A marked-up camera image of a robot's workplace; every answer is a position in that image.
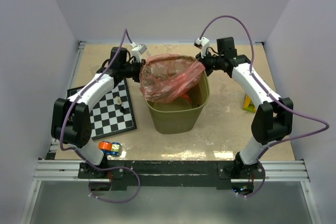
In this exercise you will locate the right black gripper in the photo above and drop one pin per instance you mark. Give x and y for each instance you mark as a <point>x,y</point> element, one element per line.
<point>198,57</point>

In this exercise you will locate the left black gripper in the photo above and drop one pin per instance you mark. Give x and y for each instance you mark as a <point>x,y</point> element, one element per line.
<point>139,65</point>

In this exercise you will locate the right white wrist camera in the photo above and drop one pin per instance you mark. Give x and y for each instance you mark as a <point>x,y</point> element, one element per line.
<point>202,44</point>

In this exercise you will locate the black white chessboard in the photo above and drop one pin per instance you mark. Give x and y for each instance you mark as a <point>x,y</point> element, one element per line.
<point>106,118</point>

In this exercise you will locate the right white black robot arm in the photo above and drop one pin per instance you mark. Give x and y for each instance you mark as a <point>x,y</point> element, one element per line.
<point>271,122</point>

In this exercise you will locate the orange blue toy car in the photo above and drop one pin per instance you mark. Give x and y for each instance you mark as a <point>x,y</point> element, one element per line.
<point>110,148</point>

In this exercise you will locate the colourful toy block stack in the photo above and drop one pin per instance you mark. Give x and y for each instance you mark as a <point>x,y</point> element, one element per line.
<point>248,104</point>

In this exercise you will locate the black chess piece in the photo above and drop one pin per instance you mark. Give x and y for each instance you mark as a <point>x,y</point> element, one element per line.
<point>122,108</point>

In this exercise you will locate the red plastic trash bag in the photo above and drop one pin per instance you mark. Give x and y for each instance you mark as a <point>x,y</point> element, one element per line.
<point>166,77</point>

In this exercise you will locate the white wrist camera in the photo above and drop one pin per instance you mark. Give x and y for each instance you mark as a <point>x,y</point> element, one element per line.
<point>137,50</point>
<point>202,44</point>

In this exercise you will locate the olive green mesh trash bin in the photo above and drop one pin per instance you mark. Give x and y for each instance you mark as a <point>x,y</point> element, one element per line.
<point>180,116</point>

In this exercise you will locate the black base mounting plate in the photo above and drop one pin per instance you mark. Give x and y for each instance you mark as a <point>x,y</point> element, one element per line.
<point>223,175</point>

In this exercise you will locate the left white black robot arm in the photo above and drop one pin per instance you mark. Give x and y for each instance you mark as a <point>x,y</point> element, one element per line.
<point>71,123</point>

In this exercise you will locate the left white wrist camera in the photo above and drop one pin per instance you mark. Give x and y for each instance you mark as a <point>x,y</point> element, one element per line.
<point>137,50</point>

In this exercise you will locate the cream chess piece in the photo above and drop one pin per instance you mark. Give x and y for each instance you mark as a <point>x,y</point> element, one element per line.
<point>118,100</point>

